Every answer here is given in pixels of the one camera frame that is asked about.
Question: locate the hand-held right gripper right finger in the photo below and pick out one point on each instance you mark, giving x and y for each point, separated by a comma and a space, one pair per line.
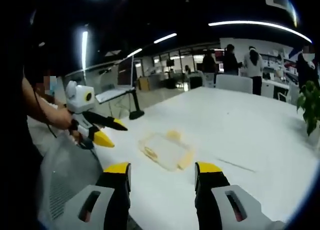
215, 205

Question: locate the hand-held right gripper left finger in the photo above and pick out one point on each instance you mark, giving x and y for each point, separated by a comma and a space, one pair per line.
100, 202

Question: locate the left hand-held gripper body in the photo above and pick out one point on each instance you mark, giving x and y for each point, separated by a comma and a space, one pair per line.
80, 102

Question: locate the pale yellow plastic buckle part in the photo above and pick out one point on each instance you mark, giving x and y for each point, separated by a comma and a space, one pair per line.
150, 152

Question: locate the clear bag with yellow contents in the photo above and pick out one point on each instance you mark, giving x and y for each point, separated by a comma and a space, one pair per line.
185, 152

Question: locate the person's left hand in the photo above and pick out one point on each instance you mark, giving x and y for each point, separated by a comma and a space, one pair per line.
67, 120

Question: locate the black laptop stand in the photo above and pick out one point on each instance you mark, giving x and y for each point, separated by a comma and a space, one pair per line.
136, 107

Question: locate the yellowish cabinet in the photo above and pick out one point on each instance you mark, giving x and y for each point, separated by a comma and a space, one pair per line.
143, 83

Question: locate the short ceiling light strip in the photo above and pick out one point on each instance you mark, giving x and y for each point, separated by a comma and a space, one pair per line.
84, 50
134, 52
165, 38

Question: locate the open laptop on stand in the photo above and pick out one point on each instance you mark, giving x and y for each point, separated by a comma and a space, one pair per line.
125, 71

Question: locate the person's dark clothing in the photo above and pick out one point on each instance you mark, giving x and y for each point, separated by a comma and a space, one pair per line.
15, 152

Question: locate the black and white office chair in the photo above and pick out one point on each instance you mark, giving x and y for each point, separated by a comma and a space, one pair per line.
196, 80

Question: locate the green potted plant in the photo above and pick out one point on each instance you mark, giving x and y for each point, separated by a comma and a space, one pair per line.
311, 105

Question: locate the long curved ceiling light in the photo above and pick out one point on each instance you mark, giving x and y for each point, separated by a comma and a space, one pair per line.
260, 23

